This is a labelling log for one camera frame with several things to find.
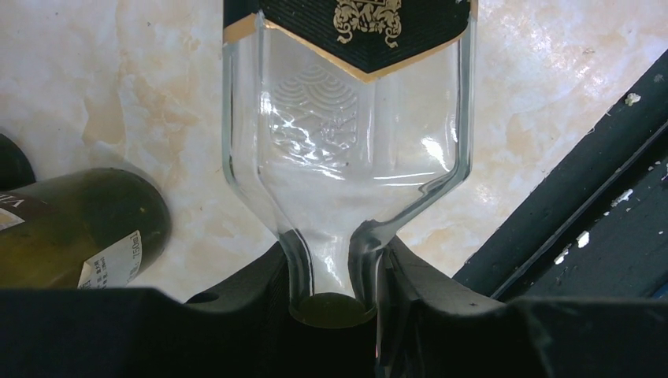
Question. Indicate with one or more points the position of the green wine bottle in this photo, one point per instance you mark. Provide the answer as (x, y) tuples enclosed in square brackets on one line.
[(16, 170), (94, 229)]

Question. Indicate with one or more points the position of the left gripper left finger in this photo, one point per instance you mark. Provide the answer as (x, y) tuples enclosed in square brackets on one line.
[(228, 330)]

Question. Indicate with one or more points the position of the green wine bottle left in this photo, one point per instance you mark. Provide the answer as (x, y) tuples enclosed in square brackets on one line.
[(16, 170)]

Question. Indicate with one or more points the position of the green wine bottle front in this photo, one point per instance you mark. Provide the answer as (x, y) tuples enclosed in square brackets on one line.
[(94, 229)]

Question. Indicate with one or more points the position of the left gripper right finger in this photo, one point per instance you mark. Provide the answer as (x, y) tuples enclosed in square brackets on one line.
[(432, 326)]

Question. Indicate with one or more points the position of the square clear liquor bottle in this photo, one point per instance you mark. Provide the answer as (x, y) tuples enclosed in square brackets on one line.
[(342, 121)]

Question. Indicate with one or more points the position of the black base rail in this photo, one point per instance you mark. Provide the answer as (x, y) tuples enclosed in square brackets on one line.
[(597, 224)]

